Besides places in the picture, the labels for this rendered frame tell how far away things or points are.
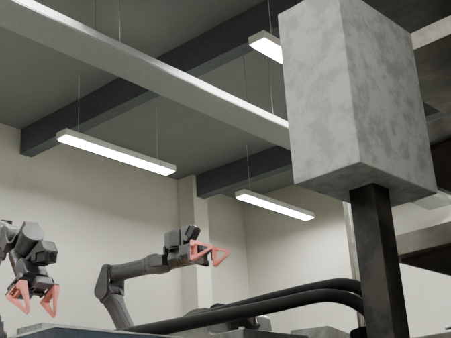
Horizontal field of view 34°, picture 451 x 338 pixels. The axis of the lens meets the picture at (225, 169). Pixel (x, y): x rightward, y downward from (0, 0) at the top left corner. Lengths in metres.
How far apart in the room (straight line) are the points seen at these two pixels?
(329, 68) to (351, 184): 0.24
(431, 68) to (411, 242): 0.50
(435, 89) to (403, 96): 0.51
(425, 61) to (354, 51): 0.49
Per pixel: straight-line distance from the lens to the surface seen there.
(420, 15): 2.40
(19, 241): 1.93
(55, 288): 1.92
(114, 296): 2.66
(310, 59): 1.54
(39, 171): 9.04
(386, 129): 1.52
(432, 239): 1.76
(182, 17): 6.85
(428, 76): 2.06
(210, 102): 6.12
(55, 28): 5.14
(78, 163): 9.45
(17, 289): 1.88
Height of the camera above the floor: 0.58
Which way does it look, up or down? 21 degrees up
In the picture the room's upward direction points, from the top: 4 degrees counter-clockwise
